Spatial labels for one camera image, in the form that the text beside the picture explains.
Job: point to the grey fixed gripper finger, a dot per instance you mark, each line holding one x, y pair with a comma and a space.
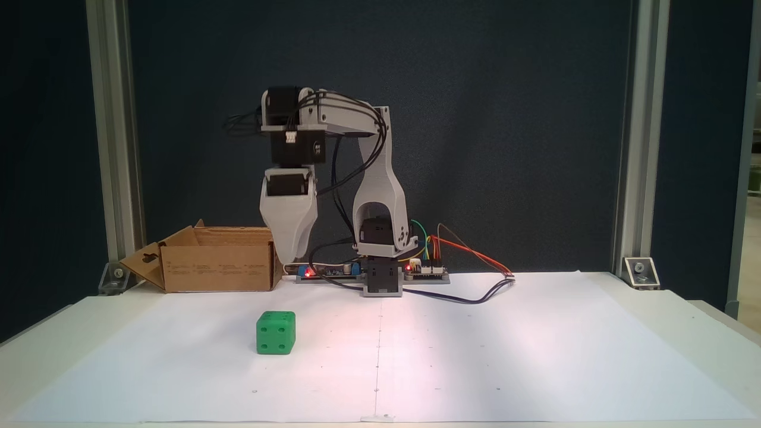
289, 226

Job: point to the green dice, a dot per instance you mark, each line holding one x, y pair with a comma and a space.
275, 334

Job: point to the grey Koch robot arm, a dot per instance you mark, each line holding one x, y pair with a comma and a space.
380, 190

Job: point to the circuit board with blue parts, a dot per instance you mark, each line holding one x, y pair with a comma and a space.
333, 273

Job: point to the brown cardboard box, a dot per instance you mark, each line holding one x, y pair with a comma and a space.
217, 267

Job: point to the circuit board with white connector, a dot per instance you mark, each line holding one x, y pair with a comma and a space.
428, 273

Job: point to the aluminium profile post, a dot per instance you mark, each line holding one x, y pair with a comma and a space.
116, 148
641, 148

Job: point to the metal corner bracket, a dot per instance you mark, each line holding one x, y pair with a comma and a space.
116, 279
641, 272

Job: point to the slim grey metal post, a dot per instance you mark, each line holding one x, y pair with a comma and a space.
743, 178

